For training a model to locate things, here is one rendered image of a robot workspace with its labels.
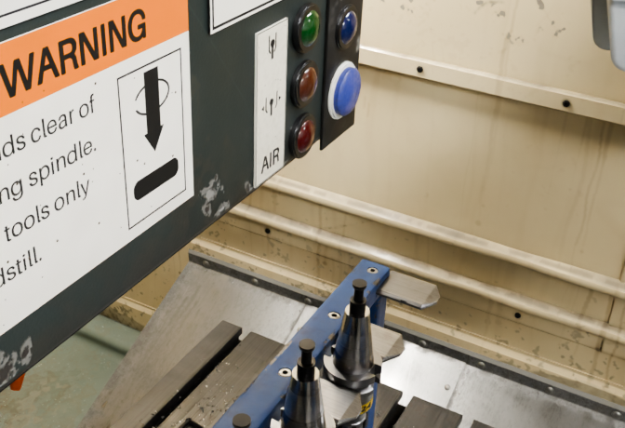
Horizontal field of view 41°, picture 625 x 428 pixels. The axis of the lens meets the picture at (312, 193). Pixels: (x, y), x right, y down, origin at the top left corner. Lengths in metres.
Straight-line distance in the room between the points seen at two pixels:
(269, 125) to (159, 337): 1.23
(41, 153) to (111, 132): 0.04
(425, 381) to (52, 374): 0.82
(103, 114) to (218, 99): 0.08
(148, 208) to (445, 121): 0.98
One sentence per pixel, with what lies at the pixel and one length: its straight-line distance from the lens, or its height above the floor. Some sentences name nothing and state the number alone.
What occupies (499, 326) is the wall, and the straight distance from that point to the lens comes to 1.47.
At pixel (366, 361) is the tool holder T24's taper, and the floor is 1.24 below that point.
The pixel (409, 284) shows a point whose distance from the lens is 1.06.
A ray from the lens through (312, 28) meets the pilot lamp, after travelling 0.46.
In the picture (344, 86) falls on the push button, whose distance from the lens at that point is 0.51.
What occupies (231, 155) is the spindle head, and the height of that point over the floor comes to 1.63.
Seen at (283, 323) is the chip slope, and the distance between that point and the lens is 1.60.
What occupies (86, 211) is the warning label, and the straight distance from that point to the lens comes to 0.34.
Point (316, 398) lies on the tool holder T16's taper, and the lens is 0.81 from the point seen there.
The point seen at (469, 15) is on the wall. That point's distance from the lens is 1.25.
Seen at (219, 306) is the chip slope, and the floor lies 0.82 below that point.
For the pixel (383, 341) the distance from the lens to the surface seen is 0.97.
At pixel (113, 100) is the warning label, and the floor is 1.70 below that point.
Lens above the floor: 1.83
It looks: 30 degrees down
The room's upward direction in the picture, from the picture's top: 3 degrees clockwise
